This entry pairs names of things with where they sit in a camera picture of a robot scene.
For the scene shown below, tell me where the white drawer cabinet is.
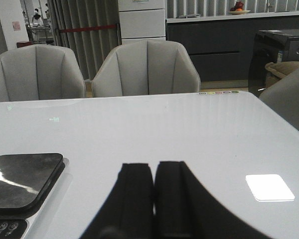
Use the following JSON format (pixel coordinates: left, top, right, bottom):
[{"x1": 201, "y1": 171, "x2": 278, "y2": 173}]
[{"x1": 118, "y1": 0, "x2": 166, "y2": 44}]

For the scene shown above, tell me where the red barrier belt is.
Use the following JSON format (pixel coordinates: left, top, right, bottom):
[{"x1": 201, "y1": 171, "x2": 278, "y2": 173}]
[{"x1": 58, "y1": 24, "x2": 117, "y2": 33}]

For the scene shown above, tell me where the dark sideboard counter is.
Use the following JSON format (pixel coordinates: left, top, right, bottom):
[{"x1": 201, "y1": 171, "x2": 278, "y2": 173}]
[{"x1": 166, "y1": 12, "x2": 299, "y2": 85}]

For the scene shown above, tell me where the black glossy box unit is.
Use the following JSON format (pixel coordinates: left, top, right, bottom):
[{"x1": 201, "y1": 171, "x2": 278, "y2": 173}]
[{"x1": 248, "y1": 29, "x2": 299, "y2": 97}]

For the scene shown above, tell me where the digital kitchen scale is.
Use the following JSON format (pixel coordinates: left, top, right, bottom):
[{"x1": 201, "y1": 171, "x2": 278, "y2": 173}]
[{"x1": 0, "y1": 153, "x2": 69, "y2": 239}]

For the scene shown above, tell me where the red trash bin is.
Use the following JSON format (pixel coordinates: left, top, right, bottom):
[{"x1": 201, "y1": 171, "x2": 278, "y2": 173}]
[{"x1": 16, "y1": 41, "x2": 32, "y2": 48}]

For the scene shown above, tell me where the fruit plate on counter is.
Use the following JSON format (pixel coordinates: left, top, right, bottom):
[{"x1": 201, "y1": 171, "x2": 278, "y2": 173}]
[{"x1": 228, "y1": 1, "x2": 251, "y2": 15}]

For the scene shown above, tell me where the grey chair at table side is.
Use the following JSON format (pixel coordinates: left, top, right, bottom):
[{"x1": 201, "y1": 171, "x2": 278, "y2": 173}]
[{"x1": 259, "y1": 68, "x2": 299, "y2": 130}]

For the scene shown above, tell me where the grey upholstered chair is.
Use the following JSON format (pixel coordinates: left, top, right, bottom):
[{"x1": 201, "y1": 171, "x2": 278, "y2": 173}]
[
  {"x1": 0, "y1": 44, "x2": 86, "y2": 102},
  {"x1": 92, "y1": 39, "x2": 200, "y2": 97}
]

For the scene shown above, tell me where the beige cushion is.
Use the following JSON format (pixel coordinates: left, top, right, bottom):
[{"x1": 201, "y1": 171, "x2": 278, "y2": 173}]
[{"x1": 265, "y1": 61, "x2": 299, "y2": 88}]

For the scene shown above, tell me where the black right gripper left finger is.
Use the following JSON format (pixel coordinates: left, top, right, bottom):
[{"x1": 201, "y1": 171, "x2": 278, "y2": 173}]
[{"x1": 81, "y1": 163, "x2": 153, "y2": 239}]

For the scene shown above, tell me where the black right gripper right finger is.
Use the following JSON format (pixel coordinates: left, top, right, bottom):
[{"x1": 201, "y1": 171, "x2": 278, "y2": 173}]
[{"x1": 154, "y1": 161, "x2": 267, "y2": 239}]

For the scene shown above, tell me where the left grey upholstered chair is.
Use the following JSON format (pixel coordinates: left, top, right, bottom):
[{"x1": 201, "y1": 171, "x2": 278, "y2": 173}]
[{"x1": 0, "y1": 44, "x2": 86, "y2": 102}]

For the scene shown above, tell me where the right grey upholstered chair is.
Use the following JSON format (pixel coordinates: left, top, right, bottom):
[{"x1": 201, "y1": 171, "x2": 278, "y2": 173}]
[{"x1": 92, "y1": 39, "x2": 200, "y2": 97}]

